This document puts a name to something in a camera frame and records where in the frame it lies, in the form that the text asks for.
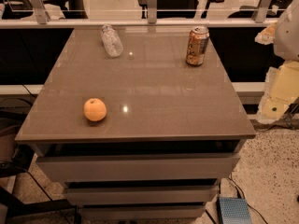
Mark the orange soda can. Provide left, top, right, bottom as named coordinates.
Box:
left=185, top=26, right=209, bottom=66

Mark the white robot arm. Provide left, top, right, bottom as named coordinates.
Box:
left=274, top=0, right=299, bottom=61

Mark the black office chair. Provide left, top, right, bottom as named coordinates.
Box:
left=137, top=0, right=224, bottom=19

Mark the orange fruit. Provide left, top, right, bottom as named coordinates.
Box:
left=83, top=98, right=107, bottom=121

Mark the yellow foam block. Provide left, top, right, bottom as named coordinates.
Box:
left=258, top=61, right=299, bottom=124

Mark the blue perforated box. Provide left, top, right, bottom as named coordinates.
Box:
left=217, top=197, right=253, bottom=224

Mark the metal railing post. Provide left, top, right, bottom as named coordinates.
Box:
left=147, top=0, right=157, bottom=24

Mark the grey drawer cabinet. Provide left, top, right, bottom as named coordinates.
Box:
left=17, top=27, right=255, bottom=220

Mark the clear plastic water bottle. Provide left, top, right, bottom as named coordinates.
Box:
left=101, top=24, right=123, bottom=58

